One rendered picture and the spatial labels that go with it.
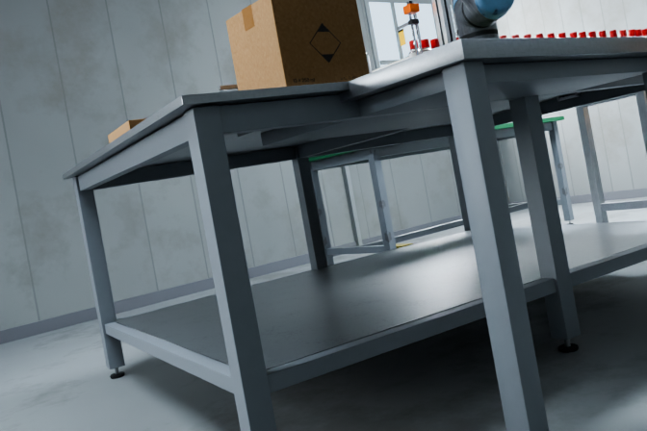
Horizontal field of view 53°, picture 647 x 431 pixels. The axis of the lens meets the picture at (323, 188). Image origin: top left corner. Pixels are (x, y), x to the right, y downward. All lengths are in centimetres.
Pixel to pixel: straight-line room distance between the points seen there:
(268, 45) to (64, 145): 304
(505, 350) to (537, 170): 73
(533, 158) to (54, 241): 337
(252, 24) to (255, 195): 344
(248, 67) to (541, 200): 91
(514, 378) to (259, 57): 104
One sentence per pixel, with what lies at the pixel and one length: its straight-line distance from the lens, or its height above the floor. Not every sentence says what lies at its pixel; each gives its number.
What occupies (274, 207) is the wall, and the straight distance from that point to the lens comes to 528.
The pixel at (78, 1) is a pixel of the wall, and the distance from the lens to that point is 497.
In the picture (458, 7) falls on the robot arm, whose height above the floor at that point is 106.
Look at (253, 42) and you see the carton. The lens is 184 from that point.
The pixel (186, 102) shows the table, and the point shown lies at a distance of 136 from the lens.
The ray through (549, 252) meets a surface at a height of 30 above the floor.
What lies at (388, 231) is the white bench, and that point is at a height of 28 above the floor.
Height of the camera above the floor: 60
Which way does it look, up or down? level
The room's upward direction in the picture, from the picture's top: 10 degrees counter-clockwise
